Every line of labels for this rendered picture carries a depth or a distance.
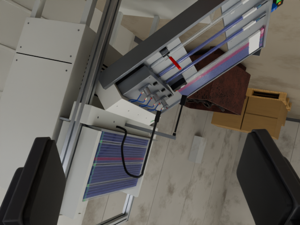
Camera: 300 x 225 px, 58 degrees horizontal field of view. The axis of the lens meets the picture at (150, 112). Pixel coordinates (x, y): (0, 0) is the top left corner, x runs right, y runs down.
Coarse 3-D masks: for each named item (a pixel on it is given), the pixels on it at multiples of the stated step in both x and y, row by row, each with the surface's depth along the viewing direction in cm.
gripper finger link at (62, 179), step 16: (48, 144) 11; (32, 160) 10; (48, 160) 11; (16, 176) 11; (32, 176) 10; (48, 176) 11; (64, 176) 13; (16, 192) 9; (32, 192) 9; (48, 192) 10; (0, 208) 9; (16, 208) 9; (32, 208) 9; (48, 208) 10; (0, 224) 9; (16, 224) 8; (32, 224) 9; (48, 224) 10
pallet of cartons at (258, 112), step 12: (252, 96) 522; (264, 96) 554; (276, 96) 534; (252, 108) 520; (264, 108) 507; (276, 108) 494; (288, 108) 540; (216, 120) 553; (228, 120) 538; (240, 120) 525; (252, 120) 514; (264, 120) 501; (276, 120) 489; (276, 132) 498
